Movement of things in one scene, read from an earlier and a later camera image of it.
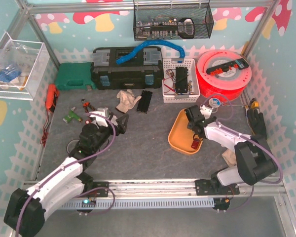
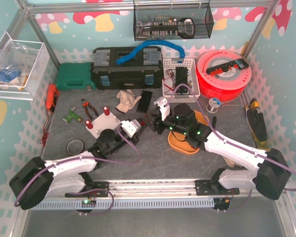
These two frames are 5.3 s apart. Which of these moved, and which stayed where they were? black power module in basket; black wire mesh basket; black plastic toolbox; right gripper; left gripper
Moved: left gripper; right gripper
Stayed: black power module in basket; black wire mesh basket; black plastic toolbox
